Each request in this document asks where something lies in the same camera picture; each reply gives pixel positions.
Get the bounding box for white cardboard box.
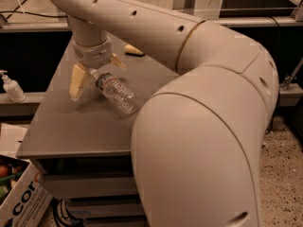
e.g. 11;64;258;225
0;156;52;227

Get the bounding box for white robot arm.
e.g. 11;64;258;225
50;0;278;227

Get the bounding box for clear plastic water bottle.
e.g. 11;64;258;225
89;69;140;115

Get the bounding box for white pump dispenser bottle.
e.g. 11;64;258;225
0;70;26;103

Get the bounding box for grey drawer cabinet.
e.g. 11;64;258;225
15;31;181;227

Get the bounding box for black cable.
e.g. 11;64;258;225
0;10;69;21

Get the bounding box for yellow sponge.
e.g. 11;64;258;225
124;44;145;57

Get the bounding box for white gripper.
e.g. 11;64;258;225
69;37;126;100

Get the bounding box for black cables under cabinet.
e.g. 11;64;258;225
50;198;83;227

